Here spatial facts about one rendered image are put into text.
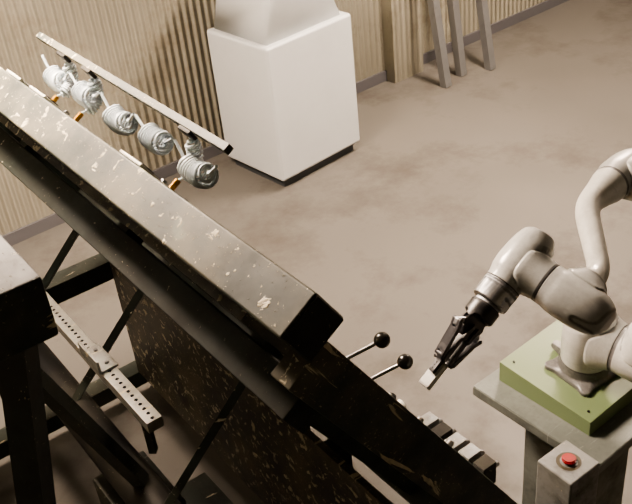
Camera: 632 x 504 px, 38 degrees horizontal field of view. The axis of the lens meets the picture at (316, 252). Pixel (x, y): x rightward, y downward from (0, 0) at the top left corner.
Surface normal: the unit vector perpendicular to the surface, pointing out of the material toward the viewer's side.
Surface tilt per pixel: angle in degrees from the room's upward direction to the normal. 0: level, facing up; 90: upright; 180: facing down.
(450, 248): 0
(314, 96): 90
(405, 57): 90
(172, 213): 32
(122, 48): 90
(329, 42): 90
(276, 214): 0
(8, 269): 0
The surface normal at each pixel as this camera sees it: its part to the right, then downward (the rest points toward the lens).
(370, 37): 0.63, 0.38
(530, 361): -0.07, -0.79
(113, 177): -0.50, -0.49
